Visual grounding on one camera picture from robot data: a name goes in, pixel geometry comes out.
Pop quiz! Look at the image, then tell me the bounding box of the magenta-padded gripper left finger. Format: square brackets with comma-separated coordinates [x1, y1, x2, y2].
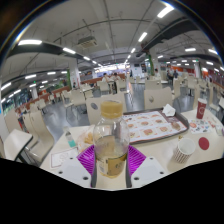
[54, 144, 98, 189]

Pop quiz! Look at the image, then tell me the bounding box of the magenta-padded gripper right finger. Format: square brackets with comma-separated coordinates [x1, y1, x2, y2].
[125, 144, 169, 189]

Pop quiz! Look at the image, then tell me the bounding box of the clear bottle with yellow cap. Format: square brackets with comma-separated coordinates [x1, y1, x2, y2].
[92, 99, 131, 179]

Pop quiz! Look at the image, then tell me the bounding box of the small teal sanitizer bottle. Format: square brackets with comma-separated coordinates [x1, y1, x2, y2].
[63, 125, 78, 149]

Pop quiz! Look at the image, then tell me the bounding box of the printed paper tray liner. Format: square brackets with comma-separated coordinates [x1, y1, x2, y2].
[122, 111, 188, 141]

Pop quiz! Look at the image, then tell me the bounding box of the beige chair with round hole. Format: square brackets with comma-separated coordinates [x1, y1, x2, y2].
[143, 86, 174, 110]
[85, 93, 128, 126]

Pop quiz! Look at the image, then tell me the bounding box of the white red-patterned paper cup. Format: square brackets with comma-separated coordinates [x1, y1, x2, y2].
[171, 137, 197, 164]

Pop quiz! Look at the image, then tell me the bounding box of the brown fried food piece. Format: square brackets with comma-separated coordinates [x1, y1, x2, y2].
[170, 121, 183, 132]

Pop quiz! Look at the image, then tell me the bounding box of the plain beige chair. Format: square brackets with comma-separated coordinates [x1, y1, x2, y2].
[22, 110, 56, 158]

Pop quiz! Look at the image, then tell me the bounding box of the dark brown food tray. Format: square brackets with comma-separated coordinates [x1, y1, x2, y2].
[121, 108, 190, 145]

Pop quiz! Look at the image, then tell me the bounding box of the white paper napkin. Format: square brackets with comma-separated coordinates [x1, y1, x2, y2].
[161, 103, 177, 118]

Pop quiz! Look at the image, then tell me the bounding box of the group of beige chairs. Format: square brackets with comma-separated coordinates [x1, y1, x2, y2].
[4, 71, 224, 114]

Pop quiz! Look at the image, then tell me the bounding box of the flat round red coaster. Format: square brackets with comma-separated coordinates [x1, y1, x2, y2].
[198, 136, 211, 151]

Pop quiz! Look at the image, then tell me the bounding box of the tall red paper cup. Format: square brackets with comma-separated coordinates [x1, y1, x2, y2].
[196, 97, 208, 120]

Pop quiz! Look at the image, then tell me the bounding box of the ceiling air conditioner unit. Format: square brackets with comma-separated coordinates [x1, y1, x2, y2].
[77, 35, 99, 49]

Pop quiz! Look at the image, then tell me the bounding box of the group of ceiling lights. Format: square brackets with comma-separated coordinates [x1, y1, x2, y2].
[0, 3, 224, 101]

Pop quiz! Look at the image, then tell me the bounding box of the beige chair with black frame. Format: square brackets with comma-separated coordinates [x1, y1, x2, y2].
[0, 128, 34, 164]

